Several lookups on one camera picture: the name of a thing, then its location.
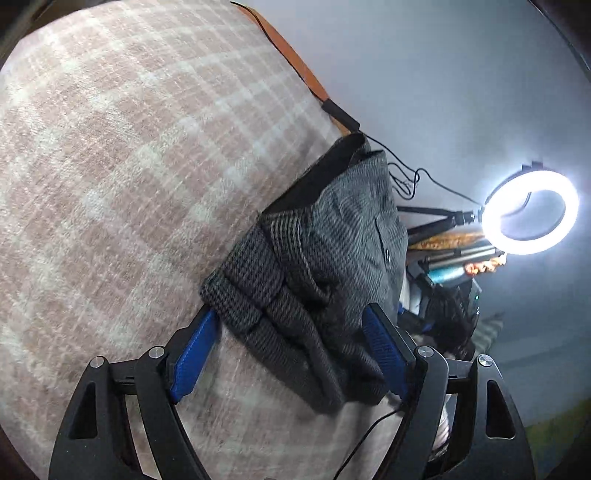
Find beige checked bed blanket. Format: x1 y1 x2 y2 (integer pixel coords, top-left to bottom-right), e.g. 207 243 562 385
0 0 451 480

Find orange mattress edge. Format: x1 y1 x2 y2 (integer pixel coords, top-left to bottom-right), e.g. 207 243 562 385
240 2 352 137

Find orange floral fabric strip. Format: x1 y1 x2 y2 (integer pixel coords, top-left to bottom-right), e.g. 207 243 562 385
464 258 507 276

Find grey woven pants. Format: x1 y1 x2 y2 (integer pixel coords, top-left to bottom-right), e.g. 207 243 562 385
201 133 409 414

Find black tripod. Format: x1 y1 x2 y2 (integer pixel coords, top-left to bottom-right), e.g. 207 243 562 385
397 205 483 241

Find black ring light cable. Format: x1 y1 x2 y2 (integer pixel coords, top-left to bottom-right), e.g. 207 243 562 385
230 1 483 204

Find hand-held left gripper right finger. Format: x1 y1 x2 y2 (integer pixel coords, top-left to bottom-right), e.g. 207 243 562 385
361 303 539 480

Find white ring light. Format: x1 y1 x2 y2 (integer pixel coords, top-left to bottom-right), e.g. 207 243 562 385
480 161 580 256

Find teal cloth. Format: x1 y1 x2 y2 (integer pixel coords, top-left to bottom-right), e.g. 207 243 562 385
427 265 468 285

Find thin black cable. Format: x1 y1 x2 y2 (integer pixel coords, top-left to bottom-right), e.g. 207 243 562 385
331 410 407 480

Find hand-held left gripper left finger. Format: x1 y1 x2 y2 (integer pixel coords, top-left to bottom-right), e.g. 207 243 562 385
48 308 221 480

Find black inline cable controller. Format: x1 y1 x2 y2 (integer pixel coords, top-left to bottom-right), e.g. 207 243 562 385
322 99 361 132

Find green striped pillow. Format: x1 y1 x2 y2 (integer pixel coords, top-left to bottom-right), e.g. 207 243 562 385
473 313 509 344

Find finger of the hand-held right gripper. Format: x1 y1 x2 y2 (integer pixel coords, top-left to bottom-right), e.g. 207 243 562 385
399 311 435 334

